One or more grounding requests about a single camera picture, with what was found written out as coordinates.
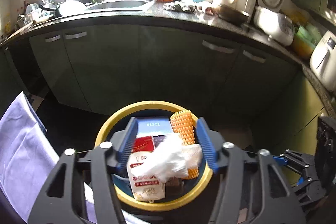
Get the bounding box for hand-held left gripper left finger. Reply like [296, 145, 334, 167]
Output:
[28, 117, 139, 224]

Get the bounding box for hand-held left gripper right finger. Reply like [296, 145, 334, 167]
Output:
[196, 116, 306, 224]

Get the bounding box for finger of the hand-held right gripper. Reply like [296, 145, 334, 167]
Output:
[272, 149, 317, 174]
[290, 174, 331, 207]

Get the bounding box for orange foam net sleeve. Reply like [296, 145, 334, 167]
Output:
[170, 109, 198, 180]

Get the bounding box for blue cardboard box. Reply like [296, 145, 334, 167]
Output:
[135, 117, 175, 144]

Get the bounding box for white plastic bag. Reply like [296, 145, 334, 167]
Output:
[139, 134, 203, 182]

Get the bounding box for white red snack packet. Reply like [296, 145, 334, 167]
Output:
[127, 135, 166, 202]

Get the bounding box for yellow-rimmed trash bin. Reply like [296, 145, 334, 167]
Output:
[94, 101, 214, 210]

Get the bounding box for white air fryer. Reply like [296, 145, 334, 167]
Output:
[309, 30, 336, 93]

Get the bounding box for dark counter cabinets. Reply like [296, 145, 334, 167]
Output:
[0, 17, 328, 119]

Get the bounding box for purple floral tablecloth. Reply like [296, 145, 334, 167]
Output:
[0, 91, 97, 224]

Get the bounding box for green plastic container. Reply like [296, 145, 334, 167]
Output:
[293, 23, 323, 59]

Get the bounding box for white rice cooker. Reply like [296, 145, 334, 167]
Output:
[253, 6, 295, 46]

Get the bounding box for brown bowl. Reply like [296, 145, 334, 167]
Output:
[214, 4, 251, 25]

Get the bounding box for pink cloth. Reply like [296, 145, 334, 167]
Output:
[202, 5, 219, 16]

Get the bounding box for dark rag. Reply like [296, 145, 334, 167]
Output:
[163, 1, 196, 13]

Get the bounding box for pan with white lid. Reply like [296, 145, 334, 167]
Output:
[56, 0, 87, 17]

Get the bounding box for white dish rack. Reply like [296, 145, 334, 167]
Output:
[16, 4, 42, 28]

